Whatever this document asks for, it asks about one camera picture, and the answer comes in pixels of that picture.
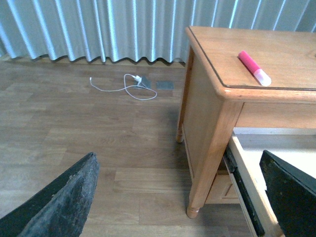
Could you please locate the white charging cable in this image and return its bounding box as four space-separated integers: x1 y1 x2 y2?
89 74 158 101

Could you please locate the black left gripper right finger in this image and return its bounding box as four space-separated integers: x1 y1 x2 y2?
259 150 316 237

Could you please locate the grey pleated curtain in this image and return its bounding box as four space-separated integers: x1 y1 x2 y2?
0 0 316 62

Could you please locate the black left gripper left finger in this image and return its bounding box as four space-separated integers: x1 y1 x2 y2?
0 152 100 237

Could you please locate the wooden nightstand cabinet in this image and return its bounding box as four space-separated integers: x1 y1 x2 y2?
176 26 316 218

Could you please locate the grey floor socket box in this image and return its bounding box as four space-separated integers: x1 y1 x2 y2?
134 76 151 89

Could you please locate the grey floor cover plate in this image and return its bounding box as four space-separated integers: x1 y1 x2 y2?
156 81 174 90

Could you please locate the wooden drawer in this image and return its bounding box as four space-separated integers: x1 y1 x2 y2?
223 128 316 237
205 170 239 204

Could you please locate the pink highlighter marker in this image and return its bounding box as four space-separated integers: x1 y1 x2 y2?
238 51 272 86

